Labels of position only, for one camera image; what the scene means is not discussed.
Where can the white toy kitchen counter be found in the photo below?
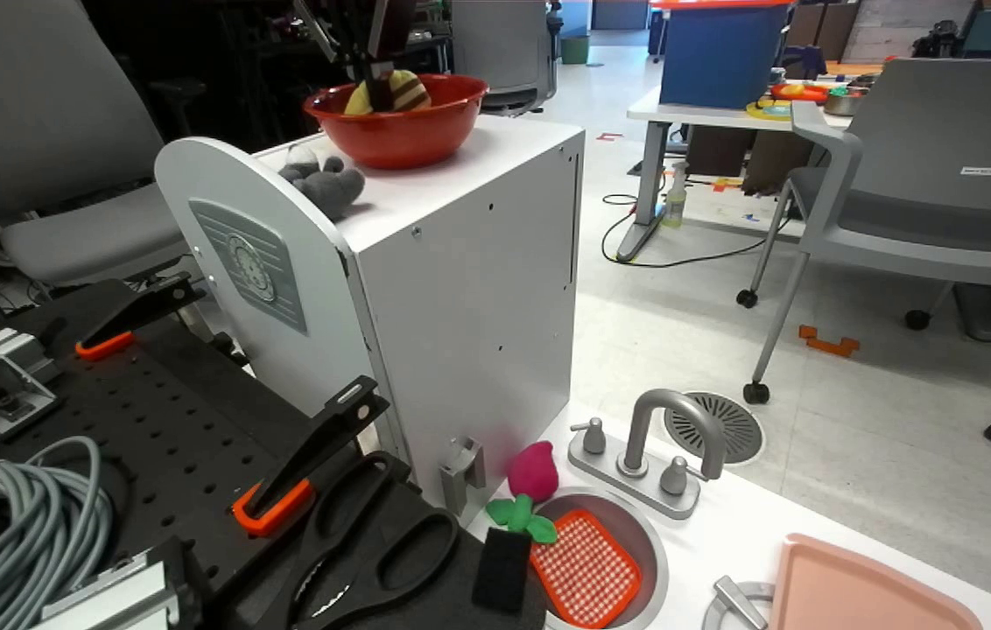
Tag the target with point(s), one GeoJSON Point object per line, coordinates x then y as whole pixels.
{"type": "Point", "coordinates": [749, 527]}

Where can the pink cutting board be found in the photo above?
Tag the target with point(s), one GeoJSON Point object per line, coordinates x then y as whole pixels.
{"type": "Point", "coordinates": [854, 590]}

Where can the grey toy sink basin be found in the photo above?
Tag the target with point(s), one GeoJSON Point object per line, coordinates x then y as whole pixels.
{"type": "Point", "coordinates": [608, 506]}

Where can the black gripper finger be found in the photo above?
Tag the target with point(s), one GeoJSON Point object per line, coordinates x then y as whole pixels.
{"type": "Point", "coordinates": [381, 89]}

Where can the small clear bottle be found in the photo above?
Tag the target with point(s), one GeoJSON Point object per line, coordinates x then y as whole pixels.
{"type": "Point", "coordinates": [675, 196]}

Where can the red bowl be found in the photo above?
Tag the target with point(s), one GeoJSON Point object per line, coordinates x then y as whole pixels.
{"type": "Point", "coordinates": [402, 141]}

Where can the grey chair with casters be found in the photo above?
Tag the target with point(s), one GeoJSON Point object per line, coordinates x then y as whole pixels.
{"type": "Point", "coordinates": [936, 175]}

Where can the grey plush toy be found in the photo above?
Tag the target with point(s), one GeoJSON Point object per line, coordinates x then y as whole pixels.
{"type": "Point", "coordinates": [322, 186]}

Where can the small black block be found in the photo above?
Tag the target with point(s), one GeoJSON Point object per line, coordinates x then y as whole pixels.
{"type": "Point", "coordinates": [503, 573]}

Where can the yellow desk item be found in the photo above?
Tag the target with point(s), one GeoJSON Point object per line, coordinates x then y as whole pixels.
{"type": "Point", "coordinates": [769, 109]}

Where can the small orange floor tape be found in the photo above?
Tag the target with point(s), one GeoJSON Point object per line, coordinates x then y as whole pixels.
{"type": "Point", "coordinates": [826, 342]}

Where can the white desk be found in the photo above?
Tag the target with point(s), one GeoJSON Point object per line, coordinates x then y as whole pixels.
{"type": "Point", "coordinates": [681, 107]}

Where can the grey toy stove burner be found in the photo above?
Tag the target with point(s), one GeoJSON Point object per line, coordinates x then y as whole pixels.
{"type": "Point", "coordinates": [740, 600]}

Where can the yellow plushy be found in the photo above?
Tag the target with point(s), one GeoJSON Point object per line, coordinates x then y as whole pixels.
{"type": "Point", "coordinates": [411, 91]}

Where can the black pegboard table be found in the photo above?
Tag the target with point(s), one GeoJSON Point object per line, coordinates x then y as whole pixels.
{"type": "Point", "coordinates": [165, 432]}

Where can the black scissors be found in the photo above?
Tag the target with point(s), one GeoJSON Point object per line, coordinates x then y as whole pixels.
{"type": "Point", "coordinates": [389, 560]}

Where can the orange desk item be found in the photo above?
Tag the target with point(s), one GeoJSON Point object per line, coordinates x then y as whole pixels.
{"type": "Point", "coordinates": [796, 91]}

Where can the grey office chair backrest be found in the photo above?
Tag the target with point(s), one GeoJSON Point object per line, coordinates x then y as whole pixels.
{"type": "Point", "coordinates": [503, 48]}

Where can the silver aluminium extrusion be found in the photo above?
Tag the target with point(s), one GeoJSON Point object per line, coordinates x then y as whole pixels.
{"type": "Point", "coordinates": [110, 595]}

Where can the large grey padded chair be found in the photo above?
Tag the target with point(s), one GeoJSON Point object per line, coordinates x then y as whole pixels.
{"type": "Point", "coordinates": [60, 118]}

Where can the grey toy faucet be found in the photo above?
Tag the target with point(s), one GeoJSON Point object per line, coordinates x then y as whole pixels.
{"type": "Point", "coordinates": [634, 448]}

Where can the white toy kitchen cabinet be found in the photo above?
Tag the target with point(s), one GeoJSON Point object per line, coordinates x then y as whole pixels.
{"type": "Point", "coordinates": [469, 291]}

